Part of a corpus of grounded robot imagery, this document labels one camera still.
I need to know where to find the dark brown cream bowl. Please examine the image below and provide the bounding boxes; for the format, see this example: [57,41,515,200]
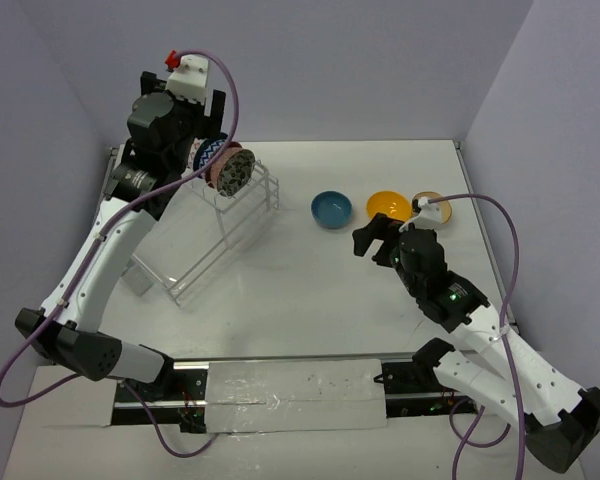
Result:
[187,138,205,171]

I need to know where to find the teal blue bowl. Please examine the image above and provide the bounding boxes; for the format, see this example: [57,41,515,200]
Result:
[310,191,353,230]

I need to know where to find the blue triangle pattern bowl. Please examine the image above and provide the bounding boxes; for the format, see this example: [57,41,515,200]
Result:
[194,133,227,171]

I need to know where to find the tan beige bowl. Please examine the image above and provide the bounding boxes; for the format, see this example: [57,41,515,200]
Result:
[412,191,452,228]

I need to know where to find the orange red patterned bowl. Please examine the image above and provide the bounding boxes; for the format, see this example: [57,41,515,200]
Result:
[205,142,242,190]

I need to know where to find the black white floral bowl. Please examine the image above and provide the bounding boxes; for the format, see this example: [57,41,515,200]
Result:
[217,148,255,197]

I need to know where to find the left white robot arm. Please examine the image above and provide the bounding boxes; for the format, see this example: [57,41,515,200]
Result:
[15,67,226,399]

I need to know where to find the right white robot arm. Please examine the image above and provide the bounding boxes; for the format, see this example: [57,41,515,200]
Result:
[352,214,600,474]

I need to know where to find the yellow bowl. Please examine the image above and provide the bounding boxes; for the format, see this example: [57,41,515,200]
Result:
[366,190,412,222]

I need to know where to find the silver tape sheet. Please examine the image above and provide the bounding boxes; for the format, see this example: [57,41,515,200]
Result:
[204,359,387,433]

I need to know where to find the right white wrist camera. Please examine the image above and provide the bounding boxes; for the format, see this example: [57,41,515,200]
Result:
[398,196,444,233]

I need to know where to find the white wire dish rack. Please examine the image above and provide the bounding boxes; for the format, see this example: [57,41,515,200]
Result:
[121,159,280,307]

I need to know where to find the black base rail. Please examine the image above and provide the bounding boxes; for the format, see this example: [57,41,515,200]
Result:
[111,354,476,434]

